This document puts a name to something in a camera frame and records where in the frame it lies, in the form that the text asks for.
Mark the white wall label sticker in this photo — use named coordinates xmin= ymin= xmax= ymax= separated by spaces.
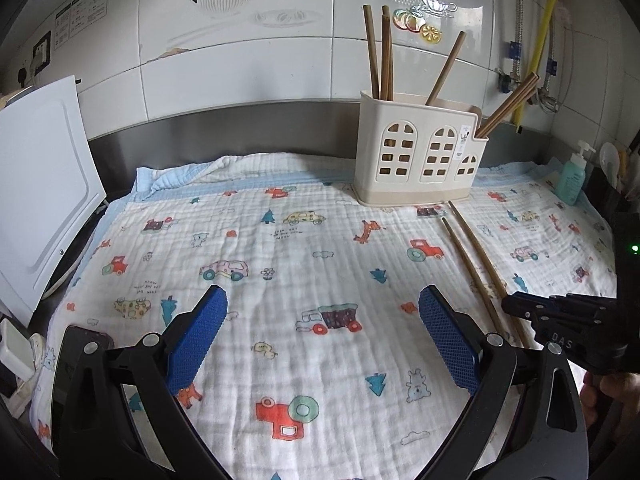
xmin=52 ymin=0 xmax=110 ymax=51

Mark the yellow gas hose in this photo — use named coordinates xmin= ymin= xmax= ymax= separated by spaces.
xmin=512 ymin=0 xmax=560 ymax=129

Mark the person's right hand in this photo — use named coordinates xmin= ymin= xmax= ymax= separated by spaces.
xmin=580 ymin=372 xmax=640 ymax=432

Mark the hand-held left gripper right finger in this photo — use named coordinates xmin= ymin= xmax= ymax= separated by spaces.
xmin=419 ymin=285 xmax=590 ymax=480

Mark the white cutting board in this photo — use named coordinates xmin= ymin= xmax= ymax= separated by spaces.
xmin=0 ymin=75 xmax=108 ymax=329

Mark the cream plastic chopstick holder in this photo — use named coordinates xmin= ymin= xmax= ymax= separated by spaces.
xmin=351 ymin=91 xmax=488 ymax=206

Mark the white plastic spoon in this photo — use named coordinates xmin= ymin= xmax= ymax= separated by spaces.
xmin=599 ymin=142 xmax=621 ymax=187

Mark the steel angle valve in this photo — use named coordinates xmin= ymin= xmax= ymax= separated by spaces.
xmin=535 ymin=86 xmax=561 ymax=111

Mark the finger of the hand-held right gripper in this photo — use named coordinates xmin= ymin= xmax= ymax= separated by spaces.
xmin=517 ymin=291 xmax=617 ymax=314
xmin=501 ymin=296 xmax=603 ymax=333

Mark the teal pump soap bottle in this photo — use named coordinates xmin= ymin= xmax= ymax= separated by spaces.
xmin=555 ymin=140 xmax=597 ymax=207

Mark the white plastic box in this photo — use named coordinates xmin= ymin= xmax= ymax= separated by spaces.
xmin=0 ymin=320 xmax=39 ymax=379

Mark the black wall socket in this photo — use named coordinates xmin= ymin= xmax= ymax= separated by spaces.
xmin=31 ymin=31 xmax=53 ymax=70

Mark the brown wooden chopstick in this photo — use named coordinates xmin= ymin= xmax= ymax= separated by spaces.
xmin=447 ymin=200 xmax=529 ymax=350
xmin=425 ymin=31 xmax=467 ymax=107
xmin=440 ymin=216 xmax=509 ymax=336
xmin=385 ymin=14 xmax=396 ymax=102
xmin=478 ymin=76 xmax=541 ymax=140
xmin=380 ymin=6 xmax=390 ymax=102
xmin=362 ymin=5 xmax=381 ymax=102
xmin=472 ymin=72 xmax=536 ymax=137

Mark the car printed muslin blanket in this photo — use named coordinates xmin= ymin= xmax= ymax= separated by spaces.
xmin=27 ymin=152 xmax=621 ymax=480

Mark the black utensil rack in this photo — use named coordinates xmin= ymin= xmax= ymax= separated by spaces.
xmin=590 ymin=180 xmax=640 ymax=231

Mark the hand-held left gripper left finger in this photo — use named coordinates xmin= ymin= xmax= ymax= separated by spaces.
xmin=50 ymin=285 xmax=229 ymax=480

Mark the braided steel hose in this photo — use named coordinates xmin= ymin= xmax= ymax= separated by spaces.
xmin=515 ymin=0 xmax=527 ymax=78
xmin=547 ymin=30 xmax=559 ymax=96

